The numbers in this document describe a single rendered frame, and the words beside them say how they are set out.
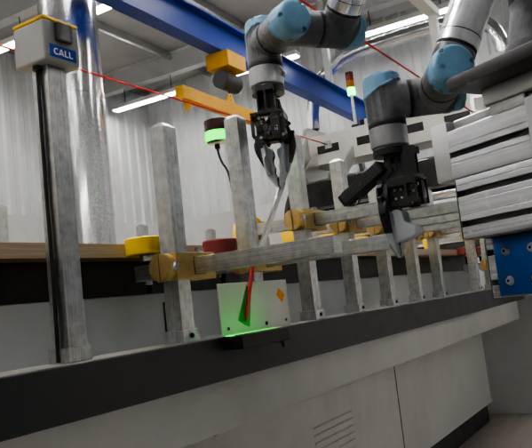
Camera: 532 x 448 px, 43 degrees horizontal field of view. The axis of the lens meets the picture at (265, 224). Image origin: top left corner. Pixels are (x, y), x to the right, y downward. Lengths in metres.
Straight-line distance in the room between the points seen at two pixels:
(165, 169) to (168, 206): 0.07
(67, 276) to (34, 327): 0.25
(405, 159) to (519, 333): 2.74
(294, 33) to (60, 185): 0.58
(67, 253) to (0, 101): 9.79
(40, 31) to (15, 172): 9.57
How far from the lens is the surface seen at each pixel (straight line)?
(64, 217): 1.05
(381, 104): 1.34
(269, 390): 1.48
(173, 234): 1.23
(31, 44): 1.11
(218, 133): 1.49
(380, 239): 1.34
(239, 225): 1.45
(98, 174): 5.54
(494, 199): 1.00
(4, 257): 1.18
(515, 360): 4.00
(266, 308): 1.44
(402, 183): 1.31
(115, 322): 1.41
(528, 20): 0.99
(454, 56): 1.23
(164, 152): 1.26
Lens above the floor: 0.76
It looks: 6 degrees up
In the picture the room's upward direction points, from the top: 6 degrees counter-clockwise
